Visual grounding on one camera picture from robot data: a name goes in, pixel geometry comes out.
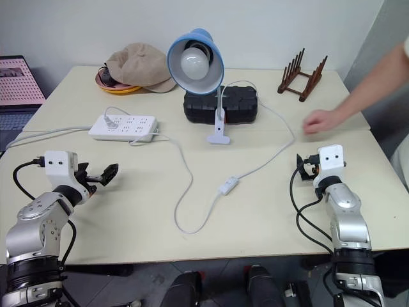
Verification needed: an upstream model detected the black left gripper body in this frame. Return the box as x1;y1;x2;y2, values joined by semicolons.
74;168;105;198

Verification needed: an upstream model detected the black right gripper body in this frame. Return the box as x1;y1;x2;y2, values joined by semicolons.
304;154;321;180

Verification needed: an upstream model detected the blue clamp desk lamp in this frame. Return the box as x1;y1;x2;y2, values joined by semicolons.
166;28;232;146

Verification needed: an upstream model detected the person's bare hand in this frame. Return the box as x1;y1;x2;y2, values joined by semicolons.
302;109;341;136

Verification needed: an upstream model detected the white power strip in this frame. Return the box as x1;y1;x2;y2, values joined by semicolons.
88;114;160;143

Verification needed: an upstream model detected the brown wooden dish rack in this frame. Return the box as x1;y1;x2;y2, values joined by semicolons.
277;47;330;103

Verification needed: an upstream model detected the yellow plate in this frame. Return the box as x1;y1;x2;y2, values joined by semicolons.
98;84;143;95

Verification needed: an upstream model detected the black plastic tool case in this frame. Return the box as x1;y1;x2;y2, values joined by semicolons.
183;84;260;125

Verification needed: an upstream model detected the small dark object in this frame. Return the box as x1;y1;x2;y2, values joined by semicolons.
99;65;116;87

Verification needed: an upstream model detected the laptop with pink screen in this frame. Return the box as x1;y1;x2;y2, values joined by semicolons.
0;55;46;152

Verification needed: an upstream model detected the beige baseball cap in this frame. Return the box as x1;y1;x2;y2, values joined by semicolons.
106;42;178;94

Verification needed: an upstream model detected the dark rounded shape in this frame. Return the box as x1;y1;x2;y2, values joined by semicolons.
243;264;286;307
165;271;203;307

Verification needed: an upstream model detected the white light bulb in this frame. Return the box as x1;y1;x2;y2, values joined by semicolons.
180;46;212;81

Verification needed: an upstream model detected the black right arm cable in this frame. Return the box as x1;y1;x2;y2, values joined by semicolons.
289;168;337;256

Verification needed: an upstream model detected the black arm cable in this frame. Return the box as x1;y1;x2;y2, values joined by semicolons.
12;155;77;268
289;168;337;256

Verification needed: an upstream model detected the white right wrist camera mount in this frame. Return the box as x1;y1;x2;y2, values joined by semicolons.
313;144;346;189

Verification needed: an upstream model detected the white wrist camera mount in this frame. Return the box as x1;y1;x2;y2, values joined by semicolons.
43;150;89;198
313;144;346;189

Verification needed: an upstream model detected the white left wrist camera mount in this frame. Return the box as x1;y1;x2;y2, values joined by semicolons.
43;150;89;198

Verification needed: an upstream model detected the white power strip cable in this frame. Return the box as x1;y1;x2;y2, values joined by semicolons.
5;125;92;152

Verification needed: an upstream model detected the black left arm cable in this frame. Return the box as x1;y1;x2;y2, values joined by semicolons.
12;155;77;268

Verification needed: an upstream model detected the white inline cord switch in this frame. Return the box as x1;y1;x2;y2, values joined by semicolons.
217;177;240;196

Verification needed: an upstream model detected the white cord with switch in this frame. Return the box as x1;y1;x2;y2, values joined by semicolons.
102;80;297;235

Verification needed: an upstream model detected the black table frame bar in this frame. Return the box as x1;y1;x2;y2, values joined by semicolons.
63;264;135;278

